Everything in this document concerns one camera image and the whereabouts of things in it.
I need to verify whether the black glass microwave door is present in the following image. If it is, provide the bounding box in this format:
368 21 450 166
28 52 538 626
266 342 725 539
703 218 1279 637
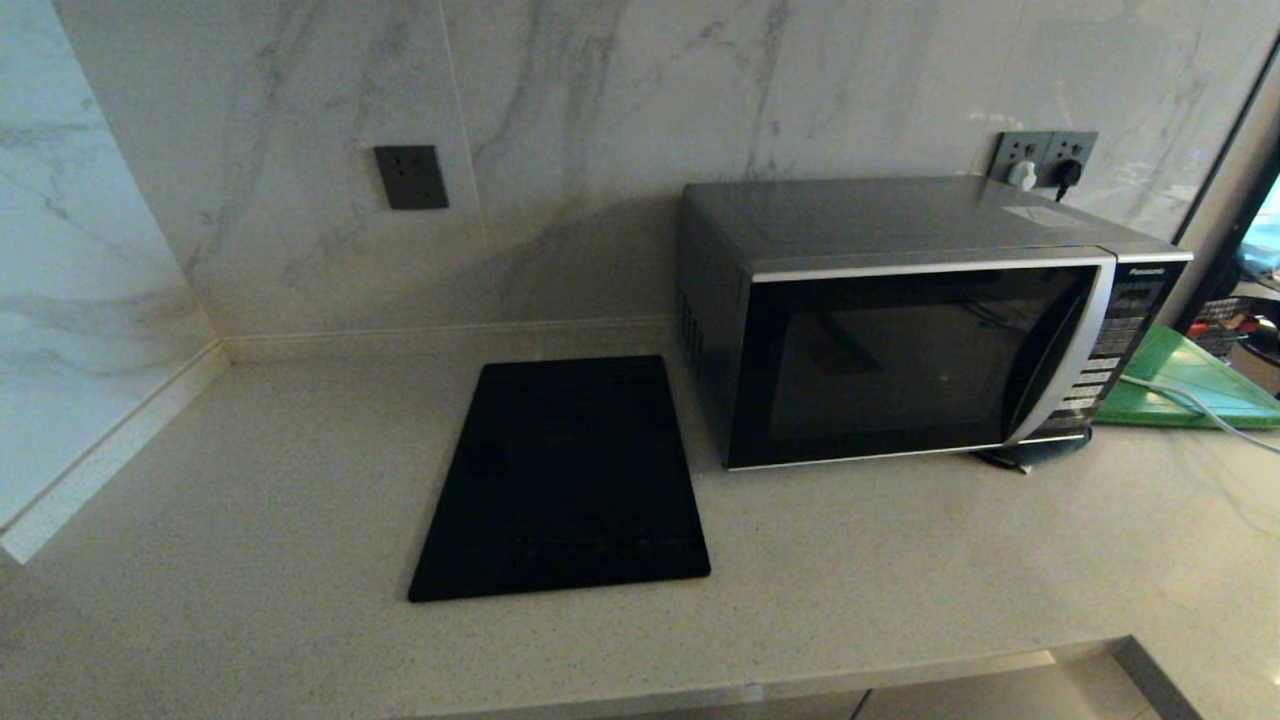
728 260 1117 469

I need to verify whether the silver black microwave oven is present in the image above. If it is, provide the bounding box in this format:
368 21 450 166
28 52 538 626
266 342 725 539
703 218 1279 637
682 178 1195 471

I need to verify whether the black induction cooktop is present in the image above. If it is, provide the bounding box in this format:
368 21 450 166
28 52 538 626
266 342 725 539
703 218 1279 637
408 355 713 604

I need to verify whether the white cabinet front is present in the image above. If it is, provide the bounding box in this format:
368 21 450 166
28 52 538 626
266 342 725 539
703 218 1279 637
858 640 1166 720

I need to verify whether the green cutting board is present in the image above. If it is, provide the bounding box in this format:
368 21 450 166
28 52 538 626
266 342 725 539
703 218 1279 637
1098 325 1280 431

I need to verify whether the dark single wall socket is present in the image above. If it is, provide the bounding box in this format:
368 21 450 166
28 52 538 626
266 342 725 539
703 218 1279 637
373 145 450 211

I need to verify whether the double wall socket with plugs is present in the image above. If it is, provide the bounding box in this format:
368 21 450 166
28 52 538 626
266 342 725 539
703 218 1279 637
1040 132 1100 193
990 132 1053 187

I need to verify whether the white power cable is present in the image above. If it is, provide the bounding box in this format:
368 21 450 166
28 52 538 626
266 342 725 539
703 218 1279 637
1120 375 1280 456

